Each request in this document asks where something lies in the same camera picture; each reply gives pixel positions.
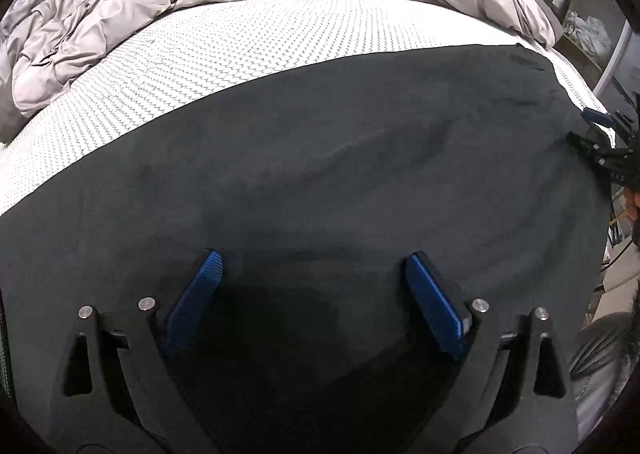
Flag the dark glass cabinet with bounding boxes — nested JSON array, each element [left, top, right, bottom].
[[544, 0, 639, 116]]

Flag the white honeycomb mattress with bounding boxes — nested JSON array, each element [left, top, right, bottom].
[[0, 0, 616, 215]]

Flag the black pants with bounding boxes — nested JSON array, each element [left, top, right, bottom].
[[1, 46, 610, 453]]

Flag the person's right hand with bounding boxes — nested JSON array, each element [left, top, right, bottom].
[[623, 188, 640, 224]]

